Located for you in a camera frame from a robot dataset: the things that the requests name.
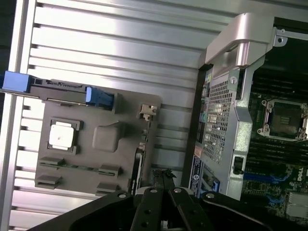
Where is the hard disk in blue caddy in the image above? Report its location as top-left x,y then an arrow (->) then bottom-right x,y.
0,70 -> 114,111

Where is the green RAM stick on rack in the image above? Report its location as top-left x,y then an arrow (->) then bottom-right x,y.
39,161 -> 116,174

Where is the black open PC case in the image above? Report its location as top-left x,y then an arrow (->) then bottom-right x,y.
180,12 -> 308,203

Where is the CPU socket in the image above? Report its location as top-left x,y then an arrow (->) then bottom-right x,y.
256,98 -> 308,142

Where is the silver CPU chip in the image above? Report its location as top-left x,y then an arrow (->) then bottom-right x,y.
47,124 -> 76,148

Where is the installed RAM stick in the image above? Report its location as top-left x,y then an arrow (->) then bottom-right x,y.
249,148 -> 308,161

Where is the blue expansion slot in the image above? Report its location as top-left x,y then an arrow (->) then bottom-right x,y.
244,169 -> 292,186

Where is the grey parts rack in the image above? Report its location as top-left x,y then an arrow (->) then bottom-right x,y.
34,92 -> 162,197

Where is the green motherboard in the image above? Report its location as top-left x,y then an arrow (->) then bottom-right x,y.
240,69 -> 308,218

